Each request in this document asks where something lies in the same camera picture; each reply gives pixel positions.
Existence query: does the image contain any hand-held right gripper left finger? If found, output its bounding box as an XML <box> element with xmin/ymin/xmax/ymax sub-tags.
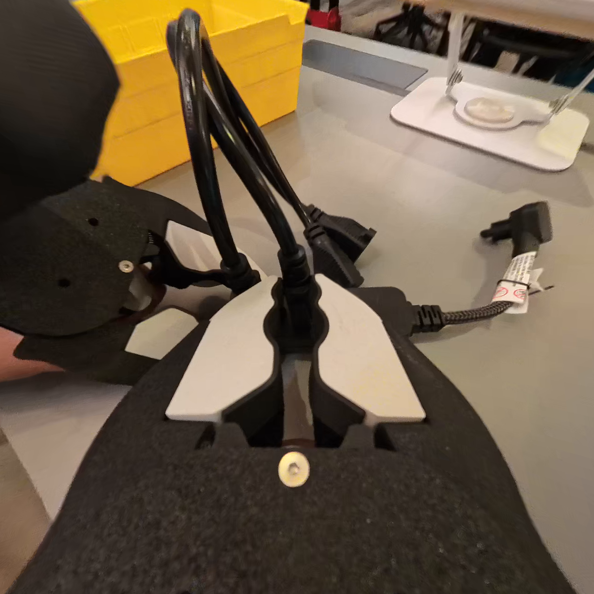
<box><xmin>165</xmin><ymin>277</ymin><xmax>285</xmax><ymax>446</ymax></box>

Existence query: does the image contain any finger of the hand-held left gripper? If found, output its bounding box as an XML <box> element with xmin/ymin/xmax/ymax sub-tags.
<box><xmin>148</xmin><ymin>220</ymin><xmax>268</xmax><ymax>298</ymax></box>
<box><xmin>124</xmin><ymin>305</ymin><xmax>206</xmax><ymax>361</ymax></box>

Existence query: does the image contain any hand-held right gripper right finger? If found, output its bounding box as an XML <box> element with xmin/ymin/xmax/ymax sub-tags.
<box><xmin>312</xmin><ymin>274</ymin><xmax>427</xmax><ymax>446</ymax></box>

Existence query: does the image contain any black power strip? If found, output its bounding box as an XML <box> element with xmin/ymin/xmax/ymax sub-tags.
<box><xmin>355</xmin><ymin>286</ymin><xmax>415</xmax><ymax>346</ymax></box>

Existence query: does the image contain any grey desk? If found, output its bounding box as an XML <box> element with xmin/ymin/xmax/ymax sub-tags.
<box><xmin>0</xmin><ymin>25</ymin><xmax>594</xmax><ymax>594</ymax></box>

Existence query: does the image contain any white desk stand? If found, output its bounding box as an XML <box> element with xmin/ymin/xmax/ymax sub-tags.
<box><xmin>390</xmin><ymin>0</ymin><xmax>594</xmax><ymax>173</ymax></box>

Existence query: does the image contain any person's left hand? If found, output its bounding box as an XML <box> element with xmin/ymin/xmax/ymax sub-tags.
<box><xmin>0</xmin><ymin>325</ymin><xmax>63</xmax><ymax>382</ymax></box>

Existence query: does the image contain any yellow plastic bin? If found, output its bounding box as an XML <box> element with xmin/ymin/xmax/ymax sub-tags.
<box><xmin>72</xmin><ymin>0</ymin><xmax>310</xmax><ymax>187</ymax></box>

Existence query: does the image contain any white warning label tag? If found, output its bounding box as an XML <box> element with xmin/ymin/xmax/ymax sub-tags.
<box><xmin>494</xmin><ymin>253</ymin><xmax>544</xmax><ymax>315</ymax></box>

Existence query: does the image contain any red plastic bin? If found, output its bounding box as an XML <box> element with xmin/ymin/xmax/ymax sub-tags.
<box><xmin>308</xmin><ymin>0</ymin><xmax>345</xmax><ymax>31</ymax></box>

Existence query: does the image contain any black braided power cord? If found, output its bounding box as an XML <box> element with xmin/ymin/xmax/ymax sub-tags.
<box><xmin>411</xmin><ymin>201</ymin><xmax>554</xmax><ymax>334</ymax></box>

